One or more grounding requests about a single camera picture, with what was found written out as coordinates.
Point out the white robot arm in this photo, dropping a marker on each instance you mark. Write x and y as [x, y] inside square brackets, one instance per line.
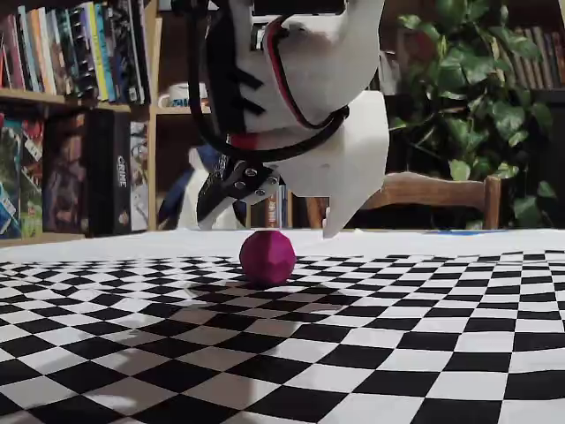
[318, 66]

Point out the white mug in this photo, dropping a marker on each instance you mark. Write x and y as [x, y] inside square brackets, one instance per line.
[183, 96]

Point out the dark purple game box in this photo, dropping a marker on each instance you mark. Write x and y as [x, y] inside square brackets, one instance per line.
[66, 176]

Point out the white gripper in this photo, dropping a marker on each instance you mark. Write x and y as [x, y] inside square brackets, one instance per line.
[353, 155]

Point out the black white checkered mat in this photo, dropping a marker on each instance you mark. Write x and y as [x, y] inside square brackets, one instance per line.
[282, 353]

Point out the white spine book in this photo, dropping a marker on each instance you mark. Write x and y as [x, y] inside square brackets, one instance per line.
[47, 53]

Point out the green red game box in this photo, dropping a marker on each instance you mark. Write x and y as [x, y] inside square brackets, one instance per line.
[32, 176]

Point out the pale narrow game box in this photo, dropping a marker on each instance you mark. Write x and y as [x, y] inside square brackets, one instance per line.
[139, 176]

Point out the blue white plush toy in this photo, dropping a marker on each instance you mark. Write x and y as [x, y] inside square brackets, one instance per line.
[176, 199]

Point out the yellow spine book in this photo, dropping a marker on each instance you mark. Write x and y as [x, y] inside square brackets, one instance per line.
[98, 53]

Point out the orange spine book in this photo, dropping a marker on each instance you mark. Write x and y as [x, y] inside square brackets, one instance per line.
[271, 209]

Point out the black spine book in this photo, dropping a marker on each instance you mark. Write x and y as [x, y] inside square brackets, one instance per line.
[128, 53]

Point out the wooden chair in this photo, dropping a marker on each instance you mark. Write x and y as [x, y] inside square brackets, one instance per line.
[441, 190]

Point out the black crime game box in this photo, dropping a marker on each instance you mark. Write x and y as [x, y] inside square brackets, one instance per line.
[108, 176]

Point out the pink spine book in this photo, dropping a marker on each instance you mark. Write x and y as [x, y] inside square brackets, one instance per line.
[11, 53]

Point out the blue tape piece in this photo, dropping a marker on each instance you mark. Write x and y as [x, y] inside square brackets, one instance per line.
[459, 230]

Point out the wooden bookshelf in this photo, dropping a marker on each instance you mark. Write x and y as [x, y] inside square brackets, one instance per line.
[153, 132]

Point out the green leafy plant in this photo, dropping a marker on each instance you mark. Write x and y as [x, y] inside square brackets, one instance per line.
[476, 88]

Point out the brown spine book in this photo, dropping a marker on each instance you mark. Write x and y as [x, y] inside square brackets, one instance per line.
[538, 57]

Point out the pink faceted ball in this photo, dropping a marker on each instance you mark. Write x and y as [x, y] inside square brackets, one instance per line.
[268, 260]

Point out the green blue game box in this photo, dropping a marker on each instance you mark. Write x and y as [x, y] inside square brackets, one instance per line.
[9, 176]

